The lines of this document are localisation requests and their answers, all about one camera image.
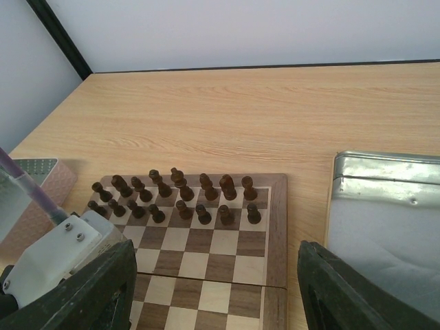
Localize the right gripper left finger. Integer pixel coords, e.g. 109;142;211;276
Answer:
1;240;137;329

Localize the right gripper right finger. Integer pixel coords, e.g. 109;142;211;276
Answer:
297;241;439;329

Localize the dark chess pieces row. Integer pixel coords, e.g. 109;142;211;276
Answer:
89;173;271;232

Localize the wooden chess board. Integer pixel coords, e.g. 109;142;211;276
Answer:
91;174;288;329

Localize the yellow metal tin box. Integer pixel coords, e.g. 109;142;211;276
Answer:
324;151;439;320

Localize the silver metal tin lid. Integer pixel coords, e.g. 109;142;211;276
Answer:
1;158;77;264

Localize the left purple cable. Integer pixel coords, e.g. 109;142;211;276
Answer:
0;146;69;226

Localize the black enclosure frame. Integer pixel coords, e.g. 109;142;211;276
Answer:
49;1;439;72

